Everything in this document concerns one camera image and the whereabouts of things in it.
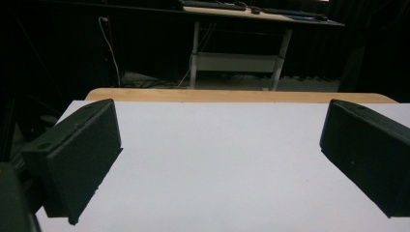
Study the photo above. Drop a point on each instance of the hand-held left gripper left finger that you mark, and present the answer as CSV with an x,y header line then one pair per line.
x,y
75,154

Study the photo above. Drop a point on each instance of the white table mat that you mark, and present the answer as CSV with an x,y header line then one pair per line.
x,y
219,164

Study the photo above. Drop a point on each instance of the blue mouse pad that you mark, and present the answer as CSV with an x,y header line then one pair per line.
x,y
309,18

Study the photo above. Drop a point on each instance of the dark computer mouse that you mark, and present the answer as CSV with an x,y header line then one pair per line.
x,y
255,10

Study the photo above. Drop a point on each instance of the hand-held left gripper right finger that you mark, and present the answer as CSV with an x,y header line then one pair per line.
x,y
370,154

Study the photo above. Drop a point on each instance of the desk with white metal legs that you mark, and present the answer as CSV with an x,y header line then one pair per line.
x,y
238,61

